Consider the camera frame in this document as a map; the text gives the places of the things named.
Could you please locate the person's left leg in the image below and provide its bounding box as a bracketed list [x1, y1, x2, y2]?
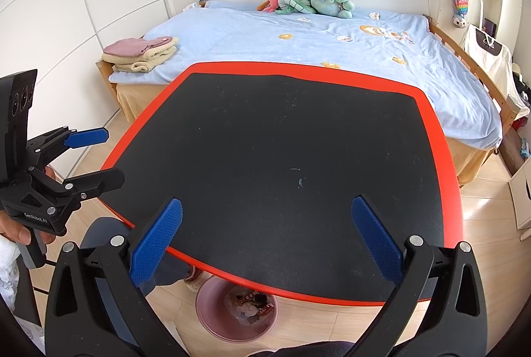
[79, 217, 192, 345]

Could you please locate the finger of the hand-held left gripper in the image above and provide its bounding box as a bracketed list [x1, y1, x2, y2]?
[31, 169, 125, 217]
[26, 127, 109, 171]

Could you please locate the person's leg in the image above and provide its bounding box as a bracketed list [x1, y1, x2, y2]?
[257, 340, 374, 357]
[79, 217, 192, 345]

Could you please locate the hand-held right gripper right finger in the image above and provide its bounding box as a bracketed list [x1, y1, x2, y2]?
[346, 195, 488, 357]

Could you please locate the white storage box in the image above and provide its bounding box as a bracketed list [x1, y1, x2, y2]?
[508, 164, 531, 231]

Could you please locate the person's right leg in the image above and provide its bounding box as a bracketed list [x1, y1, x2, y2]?
[257, 340, 374, 357]

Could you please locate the black table red edge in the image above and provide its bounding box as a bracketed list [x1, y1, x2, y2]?
[115, 81, 498, 188]

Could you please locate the cream folded towel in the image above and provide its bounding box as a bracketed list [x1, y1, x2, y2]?
[102, 37, 180, 72]

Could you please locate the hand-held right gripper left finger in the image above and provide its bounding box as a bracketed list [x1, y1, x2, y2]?
[43, 198, 187, 357]

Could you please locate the green striped plush toy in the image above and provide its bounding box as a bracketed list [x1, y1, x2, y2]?
[276, 0, 318, 16]

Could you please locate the person's left hand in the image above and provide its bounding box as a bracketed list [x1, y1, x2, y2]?
[0, 212, 56, 246]

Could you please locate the dark chair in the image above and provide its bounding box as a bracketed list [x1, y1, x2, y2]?
[8, 253, 46, 326]

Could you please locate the pink trash bin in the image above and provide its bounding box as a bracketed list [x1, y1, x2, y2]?
[195, 276, 278, 342]

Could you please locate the person's left forearm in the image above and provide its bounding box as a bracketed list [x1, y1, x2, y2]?
[0, 236, 22, 279]

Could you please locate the cream and black tote bag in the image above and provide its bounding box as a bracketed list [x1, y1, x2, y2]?
[464, 25, 517, 86]

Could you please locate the white printed shirt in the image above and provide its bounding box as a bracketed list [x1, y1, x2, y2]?
[0, 272, 46, 346]

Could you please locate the pink folded cloth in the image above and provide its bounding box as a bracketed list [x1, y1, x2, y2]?
[104, 37, 174, 56]

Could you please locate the person's slipper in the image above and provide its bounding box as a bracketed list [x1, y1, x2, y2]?
[185, 263, 204, 293]

